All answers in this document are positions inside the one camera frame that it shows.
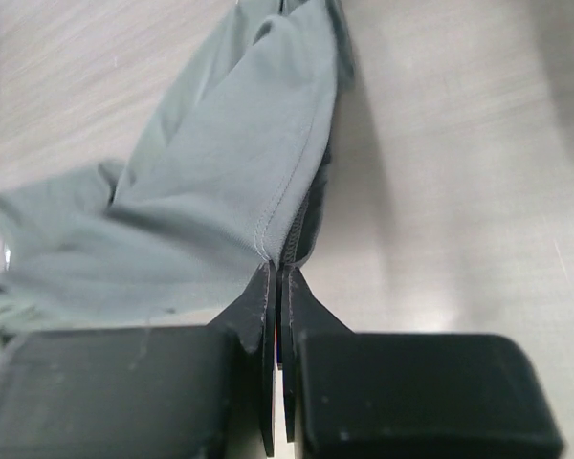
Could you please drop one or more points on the grey t shirt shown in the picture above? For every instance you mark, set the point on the grey t shirt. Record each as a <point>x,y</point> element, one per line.
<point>229,173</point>

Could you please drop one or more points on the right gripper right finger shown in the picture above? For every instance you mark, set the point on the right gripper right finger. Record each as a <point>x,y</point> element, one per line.
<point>351,394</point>

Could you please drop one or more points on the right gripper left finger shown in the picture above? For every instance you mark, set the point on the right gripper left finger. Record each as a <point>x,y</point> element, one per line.
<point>191,391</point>

